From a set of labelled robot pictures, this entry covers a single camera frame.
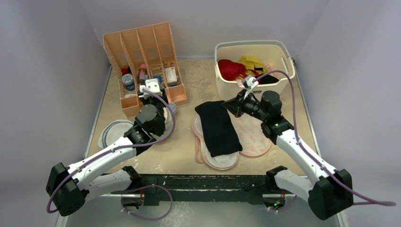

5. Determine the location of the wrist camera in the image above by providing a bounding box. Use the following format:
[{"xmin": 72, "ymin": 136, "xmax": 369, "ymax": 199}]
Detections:
[
  {"xmin": 139, "ymin": 79, "xmax": 162, "ymax": 97},
  {"xmin": 242, "ymin": 76, "xmax": 259, "ymax": 99}
]

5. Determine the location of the yellow garment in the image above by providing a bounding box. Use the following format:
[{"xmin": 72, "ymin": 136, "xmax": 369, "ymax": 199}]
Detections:
[{"xmin": 237, "ymin": 55, "xmax": 266, "ymax": 77}]

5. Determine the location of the black garment in basket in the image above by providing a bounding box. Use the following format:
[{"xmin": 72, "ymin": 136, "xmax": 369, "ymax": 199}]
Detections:
[{"xmin": 258, "ymin": 74, "xmax": 279, "ymax": 85}]

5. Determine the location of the red garment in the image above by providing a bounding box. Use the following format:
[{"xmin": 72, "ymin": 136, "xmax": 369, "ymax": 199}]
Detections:
[{"xmin": 218, "ymin": 59, "xmax": 259, "ymax": 81}]

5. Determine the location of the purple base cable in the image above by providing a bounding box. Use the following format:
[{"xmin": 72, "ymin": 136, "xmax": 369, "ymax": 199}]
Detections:
[{"xmin": 120, "ymin": 184, "xmax": 173, "ymax": 221}]

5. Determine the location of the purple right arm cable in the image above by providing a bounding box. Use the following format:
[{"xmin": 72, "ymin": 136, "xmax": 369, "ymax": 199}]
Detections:
[{"xmin": 253, "ymin": 70, "xmax": 397, "ymax": 207}]

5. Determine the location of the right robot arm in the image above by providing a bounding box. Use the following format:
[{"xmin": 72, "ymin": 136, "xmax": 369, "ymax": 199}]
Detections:
[{"xmin": 225, "ymin": 89, "xmax": 354, "ymax": 220}]

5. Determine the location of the black bra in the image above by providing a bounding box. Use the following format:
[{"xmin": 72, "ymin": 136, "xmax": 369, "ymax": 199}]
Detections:
[{"xmin": 194, "ymin": 100, "xmax": 243, "ymax": 157}]

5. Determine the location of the white cylindrical mesh laundry bag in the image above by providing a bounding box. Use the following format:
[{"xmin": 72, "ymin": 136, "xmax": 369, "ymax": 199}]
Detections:
[{"xmin": 163, "ymin": 107, "xmax": 173, "ymax": 131}]

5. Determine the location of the pink bottle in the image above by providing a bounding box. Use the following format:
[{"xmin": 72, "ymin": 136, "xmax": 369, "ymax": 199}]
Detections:
[{"xmin": 138, "ymin": 63, "xmax": 148, "ymax": 81}]

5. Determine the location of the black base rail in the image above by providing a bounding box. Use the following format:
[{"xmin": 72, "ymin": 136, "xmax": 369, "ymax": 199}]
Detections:
[{"xmin": 122, "ymin": 166, "xmax": 281, "ymax": 206}]

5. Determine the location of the clear plastic round container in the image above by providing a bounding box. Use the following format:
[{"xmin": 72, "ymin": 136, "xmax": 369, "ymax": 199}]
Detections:
[{"xmin": 169, "ymin": 102, "xmax": 177, "ymax": 114}]

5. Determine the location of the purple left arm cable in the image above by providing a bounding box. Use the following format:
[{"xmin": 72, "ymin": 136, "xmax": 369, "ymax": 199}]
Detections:
[{"xmin": 46, "ymin": 90, "xmax": 176, "ymax": 214}]

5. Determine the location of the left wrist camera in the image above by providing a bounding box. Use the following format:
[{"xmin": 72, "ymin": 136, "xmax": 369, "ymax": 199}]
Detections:
[{"xmin": 139, "ymin": 79, "xmax": 162, "ymax": 97}]

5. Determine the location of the strawberry print mesh laundry bag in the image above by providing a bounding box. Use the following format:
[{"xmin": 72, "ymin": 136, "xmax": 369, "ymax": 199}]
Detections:
[{"xmin": 192, "ymin": 114, "xmax": 273, "ymax": 171}]

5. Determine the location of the white medicine box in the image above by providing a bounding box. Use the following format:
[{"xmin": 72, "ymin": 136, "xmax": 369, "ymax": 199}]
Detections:
[{"xmin": 164, "ymin": 67, "xmax": 178, "ymax": 84}]

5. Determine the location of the pink garment in basket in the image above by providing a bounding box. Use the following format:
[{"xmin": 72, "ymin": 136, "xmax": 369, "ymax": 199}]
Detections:
[{"xmin": 265, "ymin": 64, "xmax": 275, "ymax": 72}]

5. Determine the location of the cream perforated laundry basket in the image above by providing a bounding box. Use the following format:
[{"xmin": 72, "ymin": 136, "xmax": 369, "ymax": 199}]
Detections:
[{"xmin": 214, "ymin": 40, "xmax": 296, "ymax": 100}]

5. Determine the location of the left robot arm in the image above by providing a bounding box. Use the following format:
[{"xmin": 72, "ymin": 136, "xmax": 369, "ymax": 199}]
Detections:
[{"xmin": 45, "ymin": 88, "xmax": 174, "ymax": 217}]

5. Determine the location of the blue lid round tin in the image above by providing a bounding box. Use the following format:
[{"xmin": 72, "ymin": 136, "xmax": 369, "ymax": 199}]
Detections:
[{"xmin": 121, "ymin": 73, "xmax": 135, "ymax": 91}]

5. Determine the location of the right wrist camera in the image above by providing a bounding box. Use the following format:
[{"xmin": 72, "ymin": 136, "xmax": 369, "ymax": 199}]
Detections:
[{"xmin": 242, "ymin": 76, "xmax": 259, "ymax": 99}]

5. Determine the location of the flat white mesh bag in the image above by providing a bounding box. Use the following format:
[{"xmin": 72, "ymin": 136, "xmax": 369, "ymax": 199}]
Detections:
[{"xmin": 97, "ymin": 120, "xmax": 133, "ymax": 149}]

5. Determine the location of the orange plastic desk organizer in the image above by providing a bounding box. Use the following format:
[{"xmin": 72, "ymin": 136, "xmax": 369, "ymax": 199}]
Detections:
[{"xmin": 103, "ymin": 22, "xmax": 187, "ymax": 117}]

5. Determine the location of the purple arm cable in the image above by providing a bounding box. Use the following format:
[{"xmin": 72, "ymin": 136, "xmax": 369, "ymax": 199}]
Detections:
[
  {"xmin": 46, "ymin": 90, "xmax": 176, "ymax": 214},
  {"xmin": 253, "ymin": 70, "xmax": 397, "ymax": 207}
]

